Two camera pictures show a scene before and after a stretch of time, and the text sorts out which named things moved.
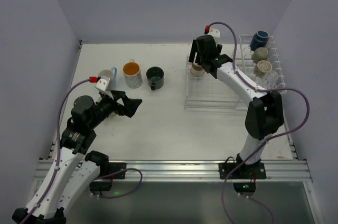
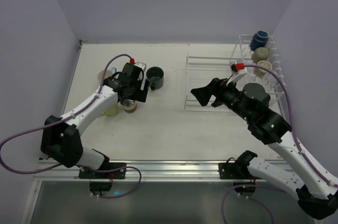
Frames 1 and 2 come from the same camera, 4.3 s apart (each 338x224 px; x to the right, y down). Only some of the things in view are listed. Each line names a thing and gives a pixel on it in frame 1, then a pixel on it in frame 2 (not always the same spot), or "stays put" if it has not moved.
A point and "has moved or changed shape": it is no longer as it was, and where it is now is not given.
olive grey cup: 260,54 stays put
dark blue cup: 259,39 stays put
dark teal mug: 155,76 stays put
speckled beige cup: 262,67 stays put
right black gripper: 205,56 → 216,92
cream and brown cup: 197,70 has moved or changed shape
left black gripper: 119,103 → 144,91
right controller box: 244,187 stays put
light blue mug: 112,75 stays put
